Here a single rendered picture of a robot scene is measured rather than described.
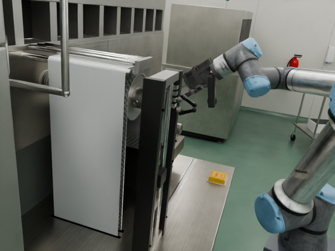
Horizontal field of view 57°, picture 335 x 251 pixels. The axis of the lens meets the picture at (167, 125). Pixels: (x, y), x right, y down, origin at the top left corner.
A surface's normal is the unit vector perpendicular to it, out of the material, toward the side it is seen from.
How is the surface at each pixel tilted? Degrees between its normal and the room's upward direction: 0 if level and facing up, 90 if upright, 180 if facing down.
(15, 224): 90
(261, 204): 97
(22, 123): 90
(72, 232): 0
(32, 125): 90
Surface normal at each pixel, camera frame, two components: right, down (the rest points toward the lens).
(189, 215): 0.10, -0.93
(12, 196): 0.94, 0.20
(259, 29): -0.32, 0.31
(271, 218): -0.93, 0.16
